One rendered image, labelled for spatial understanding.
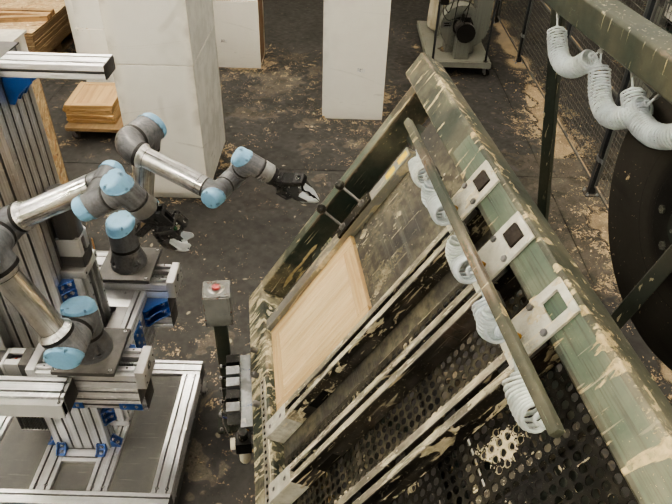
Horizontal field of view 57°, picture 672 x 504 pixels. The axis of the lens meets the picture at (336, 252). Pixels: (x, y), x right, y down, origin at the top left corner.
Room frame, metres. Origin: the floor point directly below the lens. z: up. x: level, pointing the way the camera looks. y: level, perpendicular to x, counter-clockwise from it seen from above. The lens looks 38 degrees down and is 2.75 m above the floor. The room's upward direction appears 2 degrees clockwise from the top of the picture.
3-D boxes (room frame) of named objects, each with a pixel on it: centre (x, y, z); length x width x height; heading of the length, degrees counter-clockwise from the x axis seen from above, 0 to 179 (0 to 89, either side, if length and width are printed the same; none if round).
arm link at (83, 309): (1.53, 0.88, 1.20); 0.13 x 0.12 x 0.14; 1
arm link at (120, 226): (2.04, 0.88, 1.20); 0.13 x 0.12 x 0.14; 159
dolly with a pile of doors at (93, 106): (5.24, 2.19, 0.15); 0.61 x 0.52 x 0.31; 0
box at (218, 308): (2.01, 0.51, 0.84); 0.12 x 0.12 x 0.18; 9
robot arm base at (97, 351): (1.54, 0.88, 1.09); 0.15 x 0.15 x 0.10
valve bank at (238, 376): (1.58, 0.38, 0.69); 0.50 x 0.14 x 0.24; 9
